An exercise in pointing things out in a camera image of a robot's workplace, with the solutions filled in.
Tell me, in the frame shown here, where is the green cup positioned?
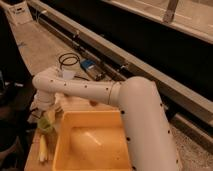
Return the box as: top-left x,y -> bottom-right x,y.
37,117 -> 53,134

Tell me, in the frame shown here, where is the white paper funnel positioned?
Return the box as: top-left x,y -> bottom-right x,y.
61,69 -> 76,80

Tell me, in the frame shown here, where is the white box with label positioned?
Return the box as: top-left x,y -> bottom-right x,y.
8,1 -> 33,26

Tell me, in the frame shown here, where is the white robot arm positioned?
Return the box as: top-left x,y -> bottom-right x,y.
32,67 -> 182,171

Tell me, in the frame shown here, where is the white cup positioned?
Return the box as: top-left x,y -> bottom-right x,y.
55,93 -> 64,112

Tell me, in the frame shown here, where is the blue black device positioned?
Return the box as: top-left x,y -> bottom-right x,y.
80,59 -> 105,81

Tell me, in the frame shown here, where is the yellow plastic bin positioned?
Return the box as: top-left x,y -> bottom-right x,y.
52,111 -> 131,171

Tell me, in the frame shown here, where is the black coiled cable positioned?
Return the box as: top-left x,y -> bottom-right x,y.
58,52 -> 81,71

